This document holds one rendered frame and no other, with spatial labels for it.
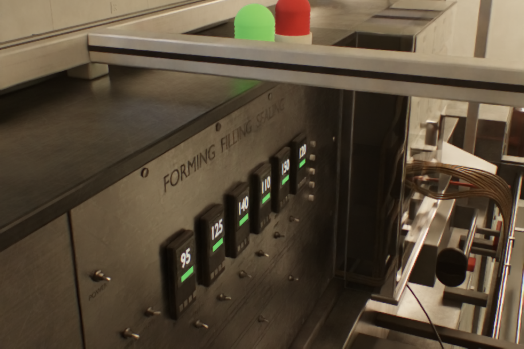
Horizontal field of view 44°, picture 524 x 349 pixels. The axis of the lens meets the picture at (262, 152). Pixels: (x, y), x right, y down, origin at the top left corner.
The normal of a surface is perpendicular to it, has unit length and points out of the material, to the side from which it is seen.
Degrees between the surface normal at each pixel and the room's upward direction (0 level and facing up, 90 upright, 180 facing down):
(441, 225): 0
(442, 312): 0
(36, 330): 90
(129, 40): 90
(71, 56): 90
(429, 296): 0
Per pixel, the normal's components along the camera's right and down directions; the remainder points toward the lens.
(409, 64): -0.40, 0.32
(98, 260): 0.92, 0.14
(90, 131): 0.00, -0.94
